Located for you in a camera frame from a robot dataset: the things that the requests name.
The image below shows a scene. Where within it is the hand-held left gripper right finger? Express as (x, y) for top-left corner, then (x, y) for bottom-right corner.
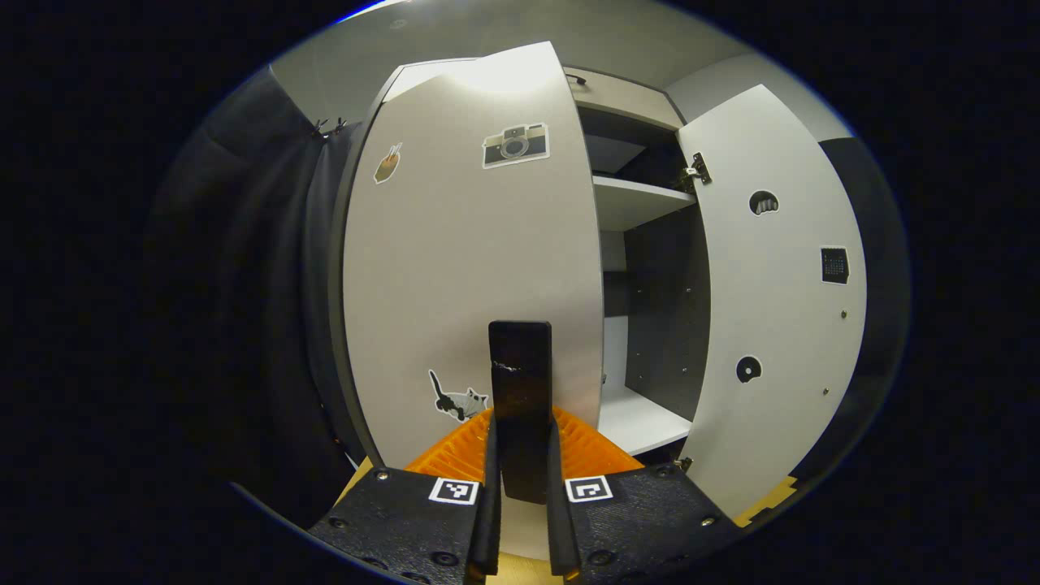
(544, 406), (744, 584)

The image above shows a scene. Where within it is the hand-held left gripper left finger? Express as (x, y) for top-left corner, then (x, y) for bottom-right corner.
(307, 406), (505, 585)

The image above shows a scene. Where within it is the black cabinet door handle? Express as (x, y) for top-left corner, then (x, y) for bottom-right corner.
(488, 320), (553, 505)

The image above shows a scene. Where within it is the white double-door shoe cabinet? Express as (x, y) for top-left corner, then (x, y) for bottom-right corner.
(380, 57), (714, 457)

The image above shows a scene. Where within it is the cabinet door with camera sticker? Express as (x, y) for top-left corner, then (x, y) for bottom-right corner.
(329, 41), (606, 561)

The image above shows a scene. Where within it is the cabinet door with headphone sticker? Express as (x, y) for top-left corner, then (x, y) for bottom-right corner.
(677, 84), (869, 521)

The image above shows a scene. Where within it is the white cabinet shelf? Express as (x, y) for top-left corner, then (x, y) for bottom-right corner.
(593, 175), (698, 232)
(599, 384), (693, 456)

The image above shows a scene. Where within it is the metal door hinge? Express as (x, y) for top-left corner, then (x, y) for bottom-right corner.
(681, 152), (713, 193)

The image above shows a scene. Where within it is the black backdrop cloth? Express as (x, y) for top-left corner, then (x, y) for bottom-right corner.
(146, 65), (911, 529)

